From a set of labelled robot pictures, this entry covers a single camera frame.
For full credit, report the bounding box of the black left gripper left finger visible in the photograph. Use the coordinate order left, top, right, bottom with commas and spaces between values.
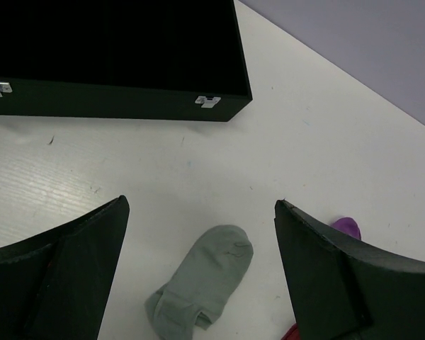
0, 195, 130, 339

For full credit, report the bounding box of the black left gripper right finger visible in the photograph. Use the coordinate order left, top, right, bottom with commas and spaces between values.
274, 200, 425, 339

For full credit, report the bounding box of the maroon sock with orange cuff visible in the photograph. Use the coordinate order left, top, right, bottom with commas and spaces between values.
281, 217, 361, 340

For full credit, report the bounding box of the grey-green ankle sock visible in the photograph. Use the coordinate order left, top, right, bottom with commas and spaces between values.
144, 225, 254, 339

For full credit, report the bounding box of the black display case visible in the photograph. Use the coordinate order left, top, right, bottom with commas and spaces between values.
0, 0, 252, 122

